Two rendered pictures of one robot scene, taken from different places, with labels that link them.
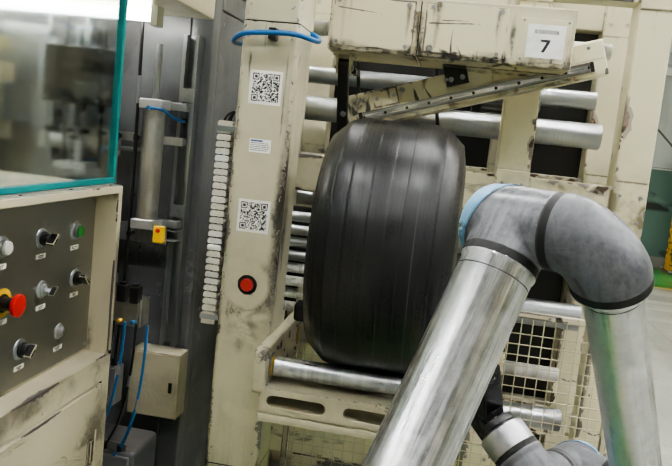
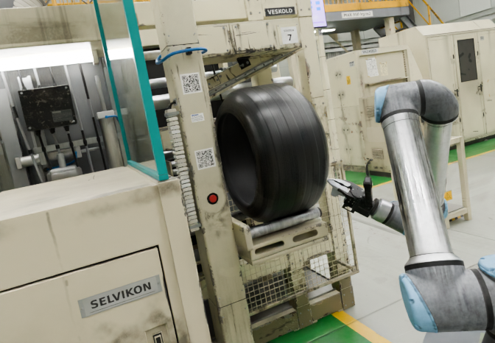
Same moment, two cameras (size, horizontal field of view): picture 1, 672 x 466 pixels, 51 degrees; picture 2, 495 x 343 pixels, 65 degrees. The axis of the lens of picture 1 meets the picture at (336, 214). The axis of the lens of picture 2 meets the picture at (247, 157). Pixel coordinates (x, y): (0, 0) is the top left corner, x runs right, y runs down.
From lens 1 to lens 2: 0.86 m
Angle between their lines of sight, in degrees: 31
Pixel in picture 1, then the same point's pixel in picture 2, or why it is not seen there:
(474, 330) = (421, 147)
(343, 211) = (278, 132)
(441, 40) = (244, 43)
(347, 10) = not seen: hidden behind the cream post
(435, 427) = (434, 192)
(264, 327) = (228, 218)
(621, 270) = (455, 103)
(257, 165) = (199, 129)
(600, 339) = (440, 138)
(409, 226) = (309, 129)
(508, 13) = (269, 24)
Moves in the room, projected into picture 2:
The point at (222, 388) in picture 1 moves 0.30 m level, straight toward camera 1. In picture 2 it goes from (216, 263) to (267, 280)
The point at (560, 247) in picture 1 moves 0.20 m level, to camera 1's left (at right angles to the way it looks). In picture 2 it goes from (433, 101) to (392, 110)
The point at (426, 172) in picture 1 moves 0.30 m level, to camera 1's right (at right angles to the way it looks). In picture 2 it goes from (301, 102) to (354, 93)
